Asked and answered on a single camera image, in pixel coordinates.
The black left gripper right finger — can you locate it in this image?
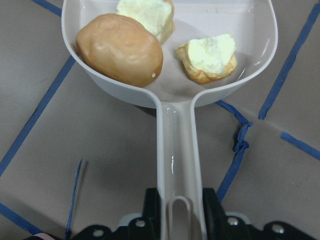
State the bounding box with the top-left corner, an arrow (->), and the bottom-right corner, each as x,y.
202,188 -> 314,240

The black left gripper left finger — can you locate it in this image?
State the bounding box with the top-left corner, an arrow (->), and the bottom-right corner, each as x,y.
73,188 -> 161,240

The yellow torn bread chunk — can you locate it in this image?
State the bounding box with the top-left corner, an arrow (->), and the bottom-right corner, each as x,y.
175,33 -> 238,85

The brown bread roll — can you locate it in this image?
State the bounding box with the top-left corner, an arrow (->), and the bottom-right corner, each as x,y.
75,13 -> 164,87

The white plastic dustpan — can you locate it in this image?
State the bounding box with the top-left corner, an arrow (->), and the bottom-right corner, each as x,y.
61,0 -> 278,240

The yellow bread piece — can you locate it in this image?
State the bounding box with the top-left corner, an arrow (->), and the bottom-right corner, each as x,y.
116,0 -> 175,44

